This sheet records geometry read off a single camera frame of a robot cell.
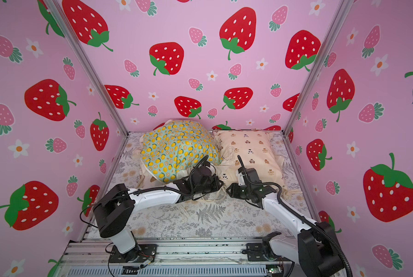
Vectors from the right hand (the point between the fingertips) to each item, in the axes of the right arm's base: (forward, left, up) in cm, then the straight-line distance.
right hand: (226, 192), depth 84 cm
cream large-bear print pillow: (+4, +43, -1) cm, 43 cm away
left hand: (+2, 0, +4) cm, 5 cm away
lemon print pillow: (+11, +28, +17) cm, 34 cm away
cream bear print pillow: (+25, -8, +5) cm, 26 cm away
